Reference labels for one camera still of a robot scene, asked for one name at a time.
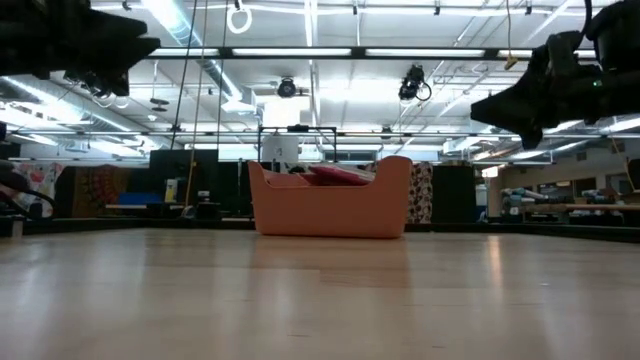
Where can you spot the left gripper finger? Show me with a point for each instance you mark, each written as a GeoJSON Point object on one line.
{"type": "Point", "coordinates": [117, 62]}
{"type": "Point", "coordinates": [120, 35]}

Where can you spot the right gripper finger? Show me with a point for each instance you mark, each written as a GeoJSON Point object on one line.
{"type": "Point", "coordinates": [520, 119]}
{"type": "Point", "coordinates": [520, 92]}

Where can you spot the red popcorn bag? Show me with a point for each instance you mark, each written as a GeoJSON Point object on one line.
{"type": "Point", "coordinates": [307, 180]}
{"type": "Point", "coordinates": [345, 175]}

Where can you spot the orange plastic basket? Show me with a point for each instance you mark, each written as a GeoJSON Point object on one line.
{"type": "Point", "coordinates": [335, 212]}

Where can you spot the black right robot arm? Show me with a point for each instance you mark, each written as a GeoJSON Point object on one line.
{"type": "Point", "coordinates": [620, 35]}

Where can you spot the fabric rolls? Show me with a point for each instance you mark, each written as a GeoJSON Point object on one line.
{"type": "Point", "coordinates": [520, 197]}

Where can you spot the black cabinet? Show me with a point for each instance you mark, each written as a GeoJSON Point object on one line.
{"type": "Point", "coordinates": [452, 195]}

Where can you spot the long wooden workbench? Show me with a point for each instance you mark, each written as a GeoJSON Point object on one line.
{"type": "Point", "coordinates": [600, 206]}

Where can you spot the black panel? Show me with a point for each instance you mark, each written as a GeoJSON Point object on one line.
{"type": "Point", "coordinates": [165, 165]}

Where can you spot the dotted cloth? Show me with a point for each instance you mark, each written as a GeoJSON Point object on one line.
{"type": "Point", "coordinates": [422, 195]}

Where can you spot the brown patterned cloth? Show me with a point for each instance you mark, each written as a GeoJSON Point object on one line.
{"type": "Point", "coordinates": [100, 187]}

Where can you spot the blue box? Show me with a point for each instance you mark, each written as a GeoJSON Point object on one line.
{"type": "Point", "coordinates": [140, 198]}

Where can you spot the yellow box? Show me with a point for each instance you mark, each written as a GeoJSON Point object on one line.
{"type": "Point", "coordinates": [171, 190]}

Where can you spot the floral cloth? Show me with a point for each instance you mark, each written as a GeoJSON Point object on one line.
{"type": "Point", "coordinates": [42, 180]}

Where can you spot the white container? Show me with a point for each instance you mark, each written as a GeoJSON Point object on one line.
{"type": "Point", "coordinates": [280, 150]}

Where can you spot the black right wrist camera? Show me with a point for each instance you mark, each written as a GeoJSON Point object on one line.
{"type": "Point", "coordinates": [565, 47]}

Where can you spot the black overhead camera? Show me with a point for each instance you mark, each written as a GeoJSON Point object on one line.
{"type": "Point", "coordinates": [412, 80]}

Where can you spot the black table edge rail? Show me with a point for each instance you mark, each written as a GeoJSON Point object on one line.
{"type": "Point", "coordinates": [125, 225]}

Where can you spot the round black ceiling camera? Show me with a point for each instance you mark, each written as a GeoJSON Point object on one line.
{"type": "Point", "coordinates": [286, 88]}

